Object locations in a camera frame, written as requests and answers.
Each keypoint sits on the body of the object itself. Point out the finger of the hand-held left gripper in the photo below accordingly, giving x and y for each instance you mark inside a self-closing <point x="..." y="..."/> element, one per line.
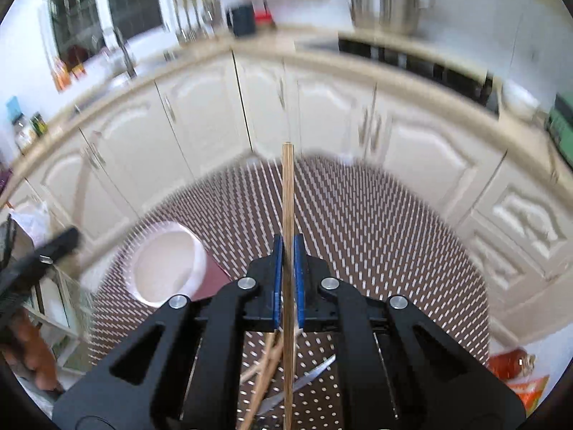
<point x="58" y="242"/>

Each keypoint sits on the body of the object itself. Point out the black kettle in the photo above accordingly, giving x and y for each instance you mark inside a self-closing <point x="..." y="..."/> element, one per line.
<point x="241" y="20"/>

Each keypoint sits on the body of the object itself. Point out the small green jar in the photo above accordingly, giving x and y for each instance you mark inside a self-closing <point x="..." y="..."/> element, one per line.
<point x="39" y="124"/>

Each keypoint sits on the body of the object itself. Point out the steel sink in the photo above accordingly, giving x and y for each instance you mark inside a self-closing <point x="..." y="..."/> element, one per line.
<point x="107" y="86"/>

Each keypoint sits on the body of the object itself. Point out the person's left hand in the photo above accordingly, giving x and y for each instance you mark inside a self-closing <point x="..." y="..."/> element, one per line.
<point x="33" y="349"/>

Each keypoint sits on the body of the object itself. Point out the pink utensil cup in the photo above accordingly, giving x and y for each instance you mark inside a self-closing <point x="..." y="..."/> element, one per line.
<point x="165" y="264"/>

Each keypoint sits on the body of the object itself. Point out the steel faucet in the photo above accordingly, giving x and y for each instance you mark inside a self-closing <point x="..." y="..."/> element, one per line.
<point x="126" y="53"/>

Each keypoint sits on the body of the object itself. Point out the wooden chopstick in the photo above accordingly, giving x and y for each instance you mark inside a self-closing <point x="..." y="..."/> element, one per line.
<point x="262" y="380"/>
<point x="288" y="188"/>
<point x="253" y="371"/>

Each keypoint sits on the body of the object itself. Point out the green electric cooker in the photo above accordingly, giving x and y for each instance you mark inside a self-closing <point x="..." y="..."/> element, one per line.
<point x="562" y="125"/>

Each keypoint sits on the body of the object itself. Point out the white plastic bag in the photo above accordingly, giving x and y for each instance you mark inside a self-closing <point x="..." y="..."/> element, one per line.
<point x="31" y="221"/>

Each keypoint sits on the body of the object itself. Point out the jars by window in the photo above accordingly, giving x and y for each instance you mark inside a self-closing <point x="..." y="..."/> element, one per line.
<point x="24" y="134"/>

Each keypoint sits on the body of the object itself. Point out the orange bottle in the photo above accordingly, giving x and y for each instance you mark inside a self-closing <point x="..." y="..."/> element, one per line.
<point x="62" y="74"/>

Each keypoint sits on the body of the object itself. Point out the white bowl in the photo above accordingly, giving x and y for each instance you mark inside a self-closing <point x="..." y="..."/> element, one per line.
<point x="519" y="101"/>

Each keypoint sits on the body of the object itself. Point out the steel steamer pot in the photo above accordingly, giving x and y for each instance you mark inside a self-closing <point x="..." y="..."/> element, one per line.
<point x="385" y="2"/>

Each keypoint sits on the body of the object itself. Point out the black gas stove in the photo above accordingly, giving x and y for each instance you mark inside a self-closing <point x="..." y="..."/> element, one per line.
<point x="416" y="68"/>

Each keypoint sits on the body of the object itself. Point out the light blue box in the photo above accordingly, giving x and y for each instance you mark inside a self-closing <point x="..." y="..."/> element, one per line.
<point x="13" y="108"/>

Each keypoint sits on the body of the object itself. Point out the white shelf unit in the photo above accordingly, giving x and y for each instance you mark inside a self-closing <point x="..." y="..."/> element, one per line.
<point x="62" y="322"/>

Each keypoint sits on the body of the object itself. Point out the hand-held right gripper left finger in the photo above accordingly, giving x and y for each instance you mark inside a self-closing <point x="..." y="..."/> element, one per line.
<point x="278" y="277"/>

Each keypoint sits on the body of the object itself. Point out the purple object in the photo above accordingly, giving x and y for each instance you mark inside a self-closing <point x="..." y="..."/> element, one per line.
<point x="5" y="180"/>

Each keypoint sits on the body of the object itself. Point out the cream lower kitchen cabinets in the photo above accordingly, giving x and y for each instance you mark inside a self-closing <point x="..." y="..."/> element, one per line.
<point x="206" y="112"/>

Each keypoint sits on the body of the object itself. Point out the orange printed carton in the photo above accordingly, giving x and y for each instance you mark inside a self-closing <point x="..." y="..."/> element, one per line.
<point x="515" y="367"/>

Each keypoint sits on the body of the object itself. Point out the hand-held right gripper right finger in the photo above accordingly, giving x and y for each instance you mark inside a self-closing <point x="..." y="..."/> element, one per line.
<point x="299" y="277"/>

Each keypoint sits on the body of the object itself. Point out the dark kitchen window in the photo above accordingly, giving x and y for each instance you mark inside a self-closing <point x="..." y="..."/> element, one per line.
<point x="130" y="4"/>

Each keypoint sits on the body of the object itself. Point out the red container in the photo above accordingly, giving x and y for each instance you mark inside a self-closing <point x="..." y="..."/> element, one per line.
<point x="264" y="19"/>

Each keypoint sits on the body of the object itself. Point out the small red jar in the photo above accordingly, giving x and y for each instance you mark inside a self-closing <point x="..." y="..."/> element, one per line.
<point x="79" y="68"/>

